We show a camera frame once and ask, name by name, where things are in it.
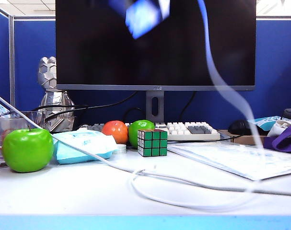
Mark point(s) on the white charging base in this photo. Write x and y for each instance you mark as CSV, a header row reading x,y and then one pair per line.
x,y
143,19

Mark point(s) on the small green round fruit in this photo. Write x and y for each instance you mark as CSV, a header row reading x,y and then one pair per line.
x,y
143,125

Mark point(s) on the Rubik's cube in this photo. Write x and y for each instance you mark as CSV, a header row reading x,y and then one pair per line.
x,y
153,143

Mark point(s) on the orange fruit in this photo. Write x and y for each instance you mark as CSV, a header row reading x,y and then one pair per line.
x,y
115,131

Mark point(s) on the white and grey keyboard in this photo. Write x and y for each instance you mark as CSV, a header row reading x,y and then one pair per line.
x,y
178,129

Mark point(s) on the small white tape roll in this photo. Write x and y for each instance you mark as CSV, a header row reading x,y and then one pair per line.
x,y
122,148

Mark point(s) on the black computer monitor with stand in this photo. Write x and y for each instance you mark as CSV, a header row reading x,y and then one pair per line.
x,y
99,60

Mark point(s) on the light blue tissue pack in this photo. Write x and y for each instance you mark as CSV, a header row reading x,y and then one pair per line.
x,y
73,153

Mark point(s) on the black computer mouse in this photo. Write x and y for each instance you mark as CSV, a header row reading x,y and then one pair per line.
x,y
241,127

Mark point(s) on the document in clear sleeve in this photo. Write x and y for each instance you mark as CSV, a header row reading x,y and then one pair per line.
x,y
231,160

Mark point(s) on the brown cardboard piece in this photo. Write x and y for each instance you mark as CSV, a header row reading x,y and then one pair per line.
x,y
241,140

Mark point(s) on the silver faceted figurine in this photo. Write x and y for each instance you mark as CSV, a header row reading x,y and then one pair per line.
x,y
48,72

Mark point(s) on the blue and white packet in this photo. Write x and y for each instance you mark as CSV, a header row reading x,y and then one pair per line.
x,y
267,119

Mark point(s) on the large green apple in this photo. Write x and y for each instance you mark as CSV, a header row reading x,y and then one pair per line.
x,y
27,151

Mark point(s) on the white crumpled bag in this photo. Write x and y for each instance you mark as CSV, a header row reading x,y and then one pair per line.
x,y
279,128

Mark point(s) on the brown round object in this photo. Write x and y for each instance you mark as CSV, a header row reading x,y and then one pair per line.
x,y
6,122

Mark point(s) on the grey partition post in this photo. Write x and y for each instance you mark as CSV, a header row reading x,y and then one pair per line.
x,y
12,60

